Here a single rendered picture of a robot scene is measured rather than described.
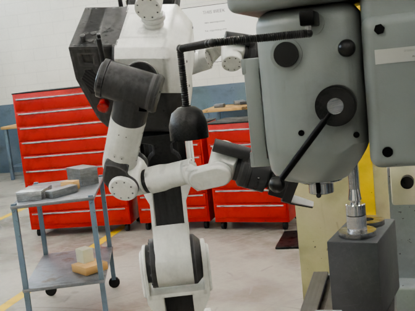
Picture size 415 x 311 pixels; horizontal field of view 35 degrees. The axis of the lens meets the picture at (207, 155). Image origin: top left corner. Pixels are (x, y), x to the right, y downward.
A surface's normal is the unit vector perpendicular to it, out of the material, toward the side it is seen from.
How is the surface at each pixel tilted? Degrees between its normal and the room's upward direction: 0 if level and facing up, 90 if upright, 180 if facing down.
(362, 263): 90
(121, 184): 117
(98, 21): 34
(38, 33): 90
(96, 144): 90
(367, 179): 90
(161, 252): 60
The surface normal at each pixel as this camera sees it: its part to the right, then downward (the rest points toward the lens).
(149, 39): -0.06, -0.74
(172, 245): -0.01, -0.37
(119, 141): -0.15, 0.58
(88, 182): 0.61, 0.04
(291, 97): -0.26, 0.16
